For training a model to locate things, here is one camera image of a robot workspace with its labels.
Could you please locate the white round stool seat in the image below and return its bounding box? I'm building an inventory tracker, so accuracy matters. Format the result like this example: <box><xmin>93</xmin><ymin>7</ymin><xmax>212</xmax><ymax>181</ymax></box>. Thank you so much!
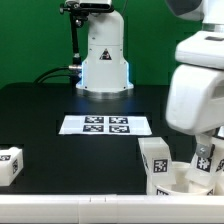
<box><xmin>146</xmin><ymin>162</ymin><xmax>215</xmax><ymax>196</ymax></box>

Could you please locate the paper sheet with markers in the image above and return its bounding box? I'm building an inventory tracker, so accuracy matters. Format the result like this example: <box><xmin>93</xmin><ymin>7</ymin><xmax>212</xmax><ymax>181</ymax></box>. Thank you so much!
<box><xmin>59</xmin><ymin>115</ymin><xmax>152</xmax><ymax>136</ymax></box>

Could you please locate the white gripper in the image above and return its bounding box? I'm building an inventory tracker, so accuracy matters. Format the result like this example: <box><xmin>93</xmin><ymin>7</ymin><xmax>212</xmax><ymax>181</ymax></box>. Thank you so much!
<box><xmin>166</xmin><ymin>65</ymin><xmax>224</xmax><ymax>159</ymax></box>

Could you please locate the white L-shaped fence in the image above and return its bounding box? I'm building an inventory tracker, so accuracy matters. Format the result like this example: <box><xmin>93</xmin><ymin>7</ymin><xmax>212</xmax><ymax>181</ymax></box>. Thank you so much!
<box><xmin>0</xmin><ymin>186</ymin><xmax>224</xmax><ymax>224</ymax></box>

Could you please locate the black cable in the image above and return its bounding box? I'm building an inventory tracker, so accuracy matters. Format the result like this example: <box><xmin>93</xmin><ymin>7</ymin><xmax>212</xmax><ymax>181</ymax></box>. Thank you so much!
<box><xmin>34</xmin><ymin>66</ymin><xmax>83</xmax><ymax>85</ymax></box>

